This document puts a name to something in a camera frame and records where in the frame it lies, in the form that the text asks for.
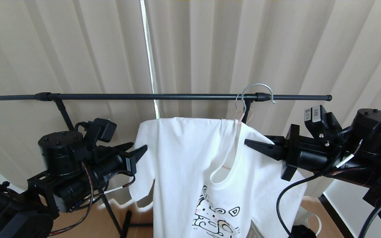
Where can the white laundry basket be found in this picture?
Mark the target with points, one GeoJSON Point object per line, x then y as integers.
{"type": "Point", "coordinates": [304, 215]}

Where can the pink clothes hanger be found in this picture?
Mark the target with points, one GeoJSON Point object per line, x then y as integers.
{"type": "Point", "coordinates": [243, 99]}
{"type": "Point", "coordinates": [250, 117]}

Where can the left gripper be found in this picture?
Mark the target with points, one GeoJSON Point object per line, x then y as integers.
{"type": "Point", "coordinates": [111, 165]}

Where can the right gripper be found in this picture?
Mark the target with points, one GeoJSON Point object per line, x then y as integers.
{"type": "Point", "coordinates": [309, 155]}

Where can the white printed sleeveless top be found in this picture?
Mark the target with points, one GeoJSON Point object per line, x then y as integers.
{"type": "Point", "coordinates": [184, 158]}

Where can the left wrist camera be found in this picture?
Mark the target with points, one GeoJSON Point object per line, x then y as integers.
{"type": "Point", "coordinates": [101, 130]}

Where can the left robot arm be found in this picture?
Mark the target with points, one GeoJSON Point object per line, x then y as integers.
{"type": "Point", "coordinates": [61, 152]}

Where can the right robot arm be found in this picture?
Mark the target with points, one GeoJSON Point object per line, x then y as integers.
{"type": "Point", "coordinates": [375, 135]}

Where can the black clothes rack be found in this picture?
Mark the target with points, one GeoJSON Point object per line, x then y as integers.
{"type": "Point", "coordinates": [144, 96]}

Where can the black garment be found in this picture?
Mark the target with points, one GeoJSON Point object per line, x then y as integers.
{"type": "Point", "coordinates": [301, 232]}

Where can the beige curtain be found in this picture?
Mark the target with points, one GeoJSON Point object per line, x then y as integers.
{"type": "Point", "coordinates": [78, 49]}

